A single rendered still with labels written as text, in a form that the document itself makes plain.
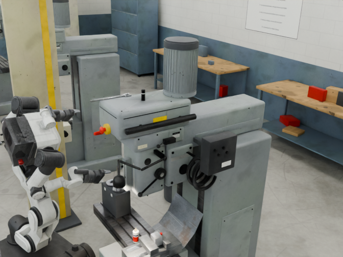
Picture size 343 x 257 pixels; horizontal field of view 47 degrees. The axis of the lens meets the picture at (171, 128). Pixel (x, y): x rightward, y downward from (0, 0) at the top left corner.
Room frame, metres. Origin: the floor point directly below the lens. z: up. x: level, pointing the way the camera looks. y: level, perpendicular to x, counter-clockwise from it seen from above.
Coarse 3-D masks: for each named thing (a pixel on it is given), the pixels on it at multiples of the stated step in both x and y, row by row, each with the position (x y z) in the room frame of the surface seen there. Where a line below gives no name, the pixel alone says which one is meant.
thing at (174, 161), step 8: (192, 144) 2.16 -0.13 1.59; (168, 152) 2.06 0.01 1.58; (176, 152) 2.09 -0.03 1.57; (184, 152) 2.12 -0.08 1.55; (192, 152) 2.17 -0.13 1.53; (168, 160) 2.06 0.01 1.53; (176, 160) 2.09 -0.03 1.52; (184, 160) 2.12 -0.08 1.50; (168, 168) 2.06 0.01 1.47; (176, 168) 2.09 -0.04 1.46; (184, 168) 2.12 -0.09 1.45; (168, 176) 2.06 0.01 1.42; (176, 176) 2.09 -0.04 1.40; (184, 176) 2.12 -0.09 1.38; (168, 184) 2.06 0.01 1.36
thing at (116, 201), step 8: (104, 184) 2.47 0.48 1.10; (112, 184) 2.45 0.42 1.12; (104, 192) 2.46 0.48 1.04; (112, 192) 2.36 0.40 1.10; (120, 192) 2.36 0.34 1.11; (128, 192) 2.38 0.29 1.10; (104, 200) 2.46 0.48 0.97; (112, 200) 2.35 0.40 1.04; (120, 200) 2.34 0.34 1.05; (128, 200) 2.38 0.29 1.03; (112, 208) 2.36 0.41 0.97; (120, 208) 2.34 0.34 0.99; (128, 208) 2.37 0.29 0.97; (120, 216) 2.34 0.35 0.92
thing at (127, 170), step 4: (124, 160) 2.02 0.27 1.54; (128, 160) 2.02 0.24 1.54; (124, 164) 2.02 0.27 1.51; (124, 168) 2.02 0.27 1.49; (128, 168) 2.01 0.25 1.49; (124, 172) 2.02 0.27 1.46; (128, 172) 2.01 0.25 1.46; (124, 176) 2.02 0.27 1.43; (128, 176) 2.01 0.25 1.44; (128, 180) 2.01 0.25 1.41; (128, 184) 2.01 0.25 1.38; (124, 188) 2.03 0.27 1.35; (128, 188) 2.01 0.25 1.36
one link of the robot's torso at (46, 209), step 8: (16, 168) 2.26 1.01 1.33; (24, 176) 2.23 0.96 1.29; (24, 184) 2.23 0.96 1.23; (32, 200) 2.23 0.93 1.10; (40, 200) 2.23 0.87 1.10; (48, 200) 2.25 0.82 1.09; (32, 208) 2.21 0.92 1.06; (40, 208) 2.19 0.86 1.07; (48, 208) 2.22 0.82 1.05; (56, 208) 2.26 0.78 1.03; (40, 216) 2.16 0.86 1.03; (48, 216) 2.20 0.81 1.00; (56, 216) 2.25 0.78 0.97; (40, 224) 2.16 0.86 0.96
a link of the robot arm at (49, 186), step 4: (52, 180) 2.18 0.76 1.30; (56, 180) 2.18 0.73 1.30; (44, 184) 2.14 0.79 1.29; (48, 184) 2.14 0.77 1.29; (52, 184) 2.15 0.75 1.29; (56, 184) 2.16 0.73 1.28; (60, 184) 2.16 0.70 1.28; (44, 188) 2.12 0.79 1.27; (48, 188) 2.13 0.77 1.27; (52, 188) 2.14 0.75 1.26; (56, 188) 2.15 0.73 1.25; (44, 192) 2.12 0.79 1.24; (48, 192) 2.13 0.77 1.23
